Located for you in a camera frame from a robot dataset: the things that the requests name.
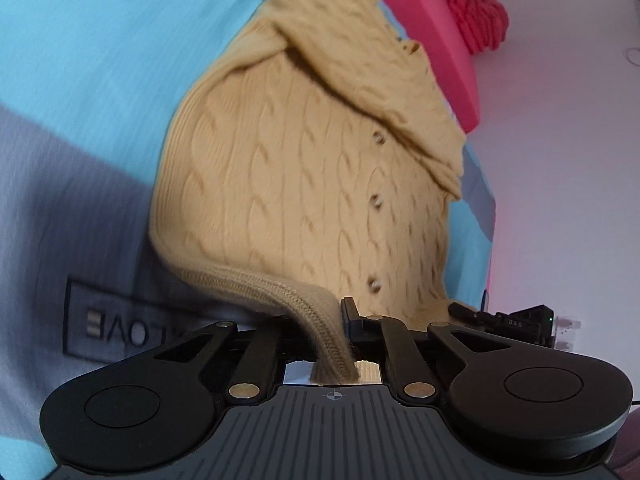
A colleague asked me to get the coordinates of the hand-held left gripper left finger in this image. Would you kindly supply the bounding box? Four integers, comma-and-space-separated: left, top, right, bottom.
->
154, 321, 282, 403

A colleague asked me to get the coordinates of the blue and grey patterned bedsheet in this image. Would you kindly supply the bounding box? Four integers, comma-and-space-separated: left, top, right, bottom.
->
0, 0, 497, 466

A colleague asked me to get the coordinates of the red knitted item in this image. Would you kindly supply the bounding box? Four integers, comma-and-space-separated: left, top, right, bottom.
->
444, 0, 511, 55

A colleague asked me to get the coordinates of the yellow cable-knit cardigan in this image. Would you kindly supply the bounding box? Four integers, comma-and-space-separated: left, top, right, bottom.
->
148, 0, 467, 387

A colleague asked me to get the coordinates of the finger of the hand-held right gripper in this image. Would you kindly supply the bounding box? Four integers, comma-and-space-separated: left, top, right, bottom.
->
448, 302, 482, 322

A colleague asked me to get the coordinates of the pink blanket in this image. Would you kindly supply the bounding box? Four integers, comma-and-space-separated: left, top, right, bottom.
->
354, 0, 484, 135

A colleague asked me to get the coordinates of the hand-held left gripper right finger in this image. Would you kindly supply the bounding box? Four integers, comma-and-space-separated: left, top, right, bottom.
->
340, 297, 497, 404

